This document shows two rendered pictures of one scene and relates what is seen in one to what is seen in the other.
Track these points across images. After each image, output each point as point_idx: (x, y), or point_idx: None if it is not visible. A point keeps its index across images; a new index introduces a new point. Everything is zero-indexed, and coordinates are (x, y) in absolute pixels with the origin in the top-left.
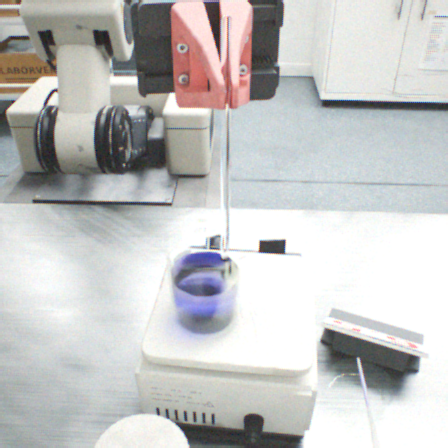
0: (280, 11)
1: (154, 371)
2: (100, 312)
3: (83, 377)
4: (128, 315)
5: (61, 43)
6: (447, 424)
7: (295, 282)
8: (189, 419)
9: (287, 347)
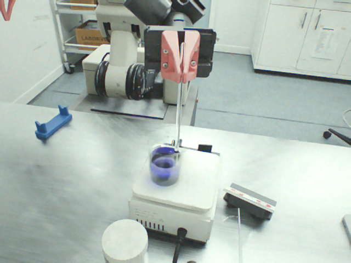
0: (214, 36)
1: (137, 200)
2: (116, 171)
3: (104, 201)
4: (130, 173)
5: (114, 29)
6: (279, 246)
7: (211, 166)
8: (151, 227)
9: (201, 197)
